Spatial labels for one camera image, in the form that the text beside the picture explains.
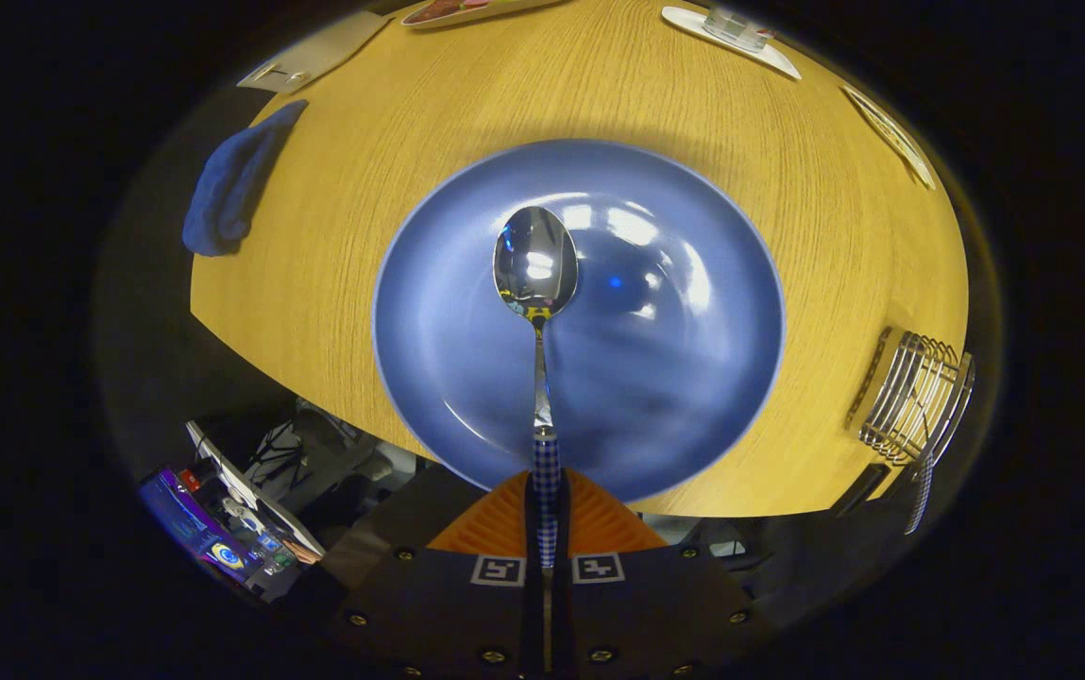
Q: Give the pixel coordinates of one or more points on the grey plate of food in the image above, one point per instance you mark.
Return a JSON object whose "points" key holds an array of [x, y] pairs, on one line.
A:
{"points": [[466, 11]]}

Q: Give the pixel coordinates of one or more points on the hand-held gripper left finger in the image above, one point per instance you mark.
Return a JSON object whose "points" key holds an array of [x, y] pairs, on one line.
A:
{"points": [[448, 614]]}

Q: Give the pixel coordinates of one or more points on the white square coaster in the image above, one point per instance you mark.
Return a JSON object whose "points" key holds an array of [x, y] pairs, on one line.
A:
{"points": [[771, 59]]}

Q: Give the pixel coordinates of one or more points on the white divided tray of beans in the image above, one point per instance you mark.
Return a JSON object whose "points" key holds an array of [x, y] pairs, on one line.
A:
{"points": [[891, 137]]}

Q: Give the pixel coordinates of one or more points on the blue round plate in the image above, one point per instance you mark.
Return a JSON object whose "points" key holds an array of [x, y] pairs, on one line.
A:
{"points": [[674, 331]]}

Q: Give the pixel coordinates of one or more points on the white toaster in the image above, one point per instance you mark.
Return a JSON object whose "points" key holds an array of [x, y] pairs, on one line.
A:
{"points": [[315, 57]]}

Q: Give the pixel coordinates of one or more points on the blue folded towel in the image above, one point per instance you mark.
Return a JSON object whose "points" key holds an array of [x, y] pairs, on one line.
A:
{"points": [[235, 179]]}

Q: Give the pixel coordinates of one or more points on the laptop with lit screen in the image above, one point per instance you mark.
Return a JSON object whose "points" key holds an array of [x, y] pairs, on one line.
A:
{"points": [[193, 515]]}

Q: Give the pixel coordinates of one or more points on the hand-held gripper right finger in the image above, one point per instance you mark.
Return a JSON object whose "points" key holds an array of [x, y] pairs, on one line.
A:
{"points": [[655, 614]]}

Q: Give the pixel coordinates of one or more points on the white bottle with green label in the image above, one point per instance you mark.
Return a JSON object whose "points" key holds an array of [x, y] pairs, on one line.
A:
{"points": [[736, 28]]}

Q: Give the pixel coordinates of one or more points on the person's trousered leg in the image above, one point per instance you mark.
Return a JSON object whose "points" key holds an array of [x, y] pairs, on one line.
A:
{"points": [[400, 519]]}

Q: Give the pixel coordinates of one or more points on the black table bracket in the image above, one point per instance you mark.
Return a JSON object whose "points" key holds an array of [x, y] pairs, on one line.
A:
{"points": [[861, 489]]}

